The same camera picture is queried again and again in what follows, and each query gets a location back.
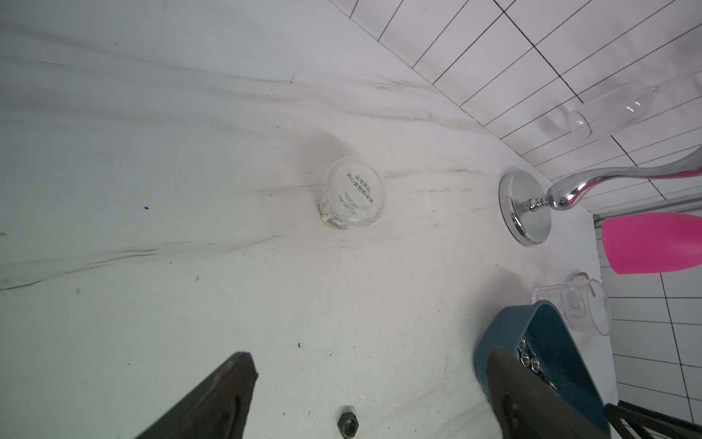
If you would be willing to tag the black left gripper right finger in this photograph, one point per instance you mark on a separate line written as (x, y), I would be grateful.
(525, 407)

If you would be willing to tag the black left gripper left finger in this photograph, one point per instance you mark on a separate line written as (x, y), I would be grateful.
(217, 408)

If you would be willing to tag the teal plastic storage box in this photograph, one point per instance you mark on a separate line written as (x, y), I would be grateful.
(544, 331)

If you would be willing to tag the clear plastic cup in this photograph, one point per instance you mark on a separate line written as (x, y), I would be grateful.
(582, 303)

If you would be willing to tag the small black hex nut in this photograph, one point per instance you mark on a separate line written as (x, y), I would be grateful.
(348, 425)

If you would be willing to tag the chrome glass hanger stand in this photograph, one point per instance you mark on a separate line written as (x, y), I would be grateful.
(526, 208)

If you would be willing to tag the pink plastic wine glass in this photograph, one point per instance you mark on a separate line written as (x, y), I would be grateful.
(652, 243)

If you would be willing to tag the small clear glass jar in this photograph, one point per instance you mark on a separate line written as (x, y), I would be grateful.
(354, 196)

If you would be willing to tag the clear hanging wine glass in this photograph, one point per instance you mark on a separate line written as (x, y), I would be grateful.
(615, 111)

